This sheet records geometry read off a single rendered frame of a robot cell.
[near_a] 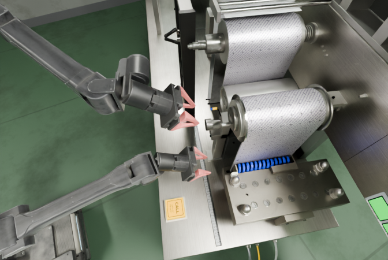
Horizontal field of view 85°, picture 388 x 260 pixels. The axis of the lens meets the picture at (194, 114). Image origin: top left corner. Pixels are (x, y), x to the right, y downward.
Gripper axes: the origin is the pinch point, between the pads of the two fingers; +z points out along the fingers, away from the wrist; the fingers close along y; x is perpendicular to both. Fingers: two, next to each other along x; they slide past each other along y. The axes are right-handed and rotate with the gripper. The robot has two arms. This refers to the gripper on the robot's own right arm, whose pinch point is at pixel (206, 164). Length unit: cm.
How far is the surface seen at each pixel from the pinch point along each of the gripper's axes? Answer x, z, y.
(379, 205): 32.6, 28.8, 23.4
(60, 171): -149, -40, -55
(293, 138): 25.2, 17.0, 0.5
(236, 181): 5.6, 6.7, 7.7
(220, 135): 9.7, 1.0, -7.0
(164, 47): -17, 0, -88
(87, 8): -139, -48, -305
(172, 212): -19.4, -5.2, 11.0
